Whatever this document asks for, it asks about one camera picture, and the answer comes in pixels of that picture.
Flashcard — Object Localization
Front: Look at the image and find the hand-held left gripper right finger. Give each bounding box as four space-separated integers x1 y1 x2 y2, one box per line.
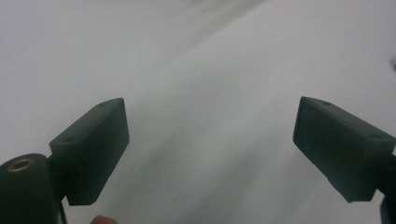
292 95 396 203

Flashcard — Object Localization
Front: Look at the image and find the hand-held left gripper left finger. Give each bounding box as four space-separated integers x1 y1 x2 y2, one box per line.
49 97 131 206

